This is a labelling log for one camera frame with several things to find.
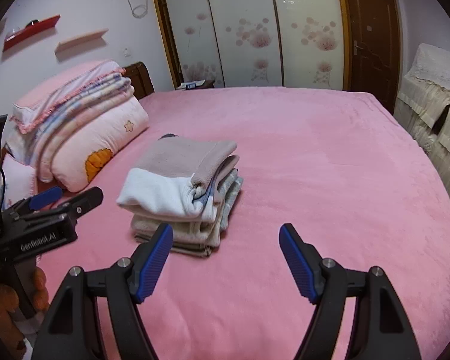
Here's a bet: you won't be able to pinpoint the striped knit children's sweater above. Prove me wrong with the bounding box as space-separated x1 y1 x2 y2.
117 135 239 223

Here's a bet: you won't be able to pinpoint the person's left hand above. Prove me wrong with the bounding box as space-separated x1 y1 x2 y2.
0 267 49 359

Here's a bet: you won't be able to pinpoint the pink pillow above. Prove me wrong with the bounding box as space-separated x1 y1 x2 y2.
1 154 38 211

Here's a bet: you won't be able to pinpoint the striped folded garment at bottom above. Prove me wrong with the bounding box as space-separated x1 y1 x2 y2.
134 233 214 258

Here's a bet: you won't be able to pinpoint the grey white fleece folded garment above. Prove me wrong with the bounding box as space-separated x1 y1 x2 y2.
130 168 244 248

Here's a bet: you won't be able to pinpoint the striped folded blanket on top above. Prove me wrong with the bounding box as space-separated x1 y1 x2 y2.
5 59 134 166

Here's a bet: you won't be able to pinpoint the items on bedside table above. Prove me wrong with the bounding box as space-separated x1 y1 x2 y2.
176 80 215 90

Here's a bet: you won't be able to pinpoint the cream lace covered furniture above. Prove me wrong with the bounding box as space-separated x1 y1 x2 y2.
394 43 450 196

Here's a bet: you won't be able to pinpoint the dark brown wooden door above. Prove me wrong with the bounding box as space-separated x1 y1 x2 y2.
345 0 401 113

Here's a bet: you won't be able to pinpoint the floral sliding wardrobe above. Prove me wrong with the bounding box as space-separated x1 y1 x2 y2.
154 0 345 90

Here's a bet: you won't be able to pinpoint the pink wall shelf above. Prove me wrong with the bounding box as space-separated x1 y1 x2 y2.
54 28 109 54

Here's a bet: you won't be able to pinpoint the red wall shelf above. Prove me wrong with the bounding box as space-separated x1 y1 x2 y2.
2 15 61 52

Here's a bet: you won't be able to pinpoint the white wall cable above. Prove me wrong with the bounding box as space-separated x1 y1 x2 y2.
121 0 150 20

